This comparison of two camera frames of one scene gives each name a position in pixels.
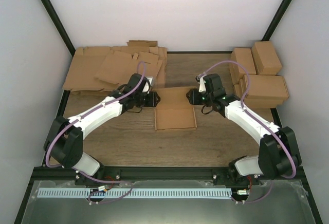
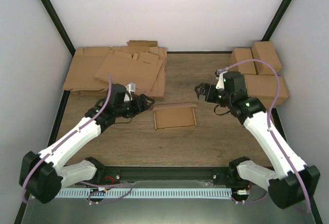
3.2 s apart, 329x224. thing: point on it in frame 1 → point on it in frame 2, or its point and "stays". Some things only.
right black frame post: x=283 y=8 stays
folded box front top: x=263 y=86 stays
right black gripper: x=193 y=99 → x=209 y=97
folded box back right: x=267 y=61 stays
